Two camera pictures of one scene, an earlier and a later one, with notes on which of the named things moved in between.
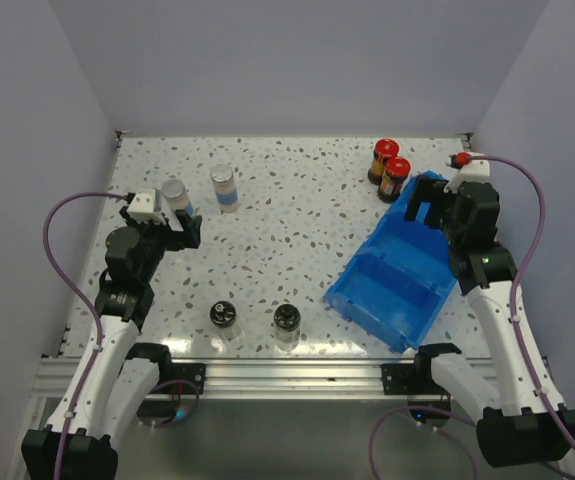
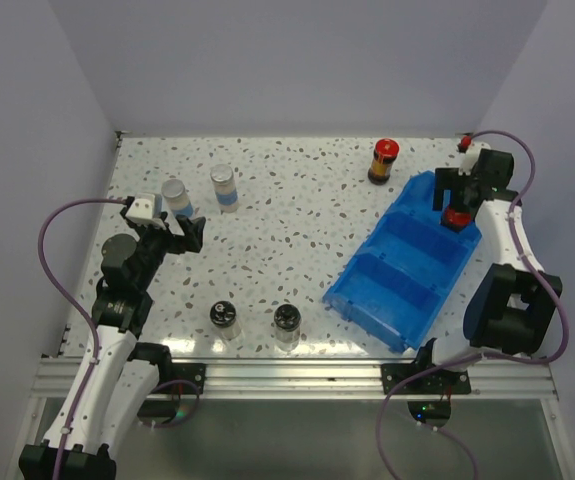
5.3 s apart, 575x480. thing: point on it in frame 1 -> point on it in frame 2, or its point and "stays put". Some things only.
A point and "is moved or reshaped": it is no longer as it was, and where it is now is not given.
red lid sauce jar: (396, 170) is moved or reshaped
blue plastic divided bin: (398, 275) stays put
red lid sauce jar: (385, 149) stays put
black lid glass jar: (287, 320) stays put
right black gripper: (422, 188) -> (447, 178)
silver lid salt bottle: (174, 193) stays put
